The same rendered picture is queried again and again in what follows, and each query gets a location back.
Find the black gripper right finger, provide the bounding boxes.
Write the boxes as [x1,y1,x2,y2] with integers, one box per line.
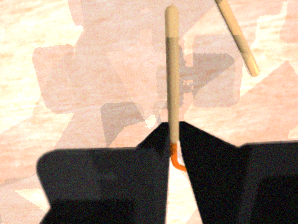
[179,121,298,224]

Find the thin wooden stick with orange string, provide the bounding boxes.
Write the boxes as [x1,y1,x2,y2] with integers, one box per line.
[165,5,187,172]

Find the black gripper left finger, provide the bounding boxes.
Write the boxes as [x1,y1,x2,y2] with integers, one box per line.
[35,122,170,224]

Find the light brown wooden stick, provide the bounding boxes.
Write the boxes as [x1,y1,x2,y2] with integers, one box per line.
[215,0,259,77]

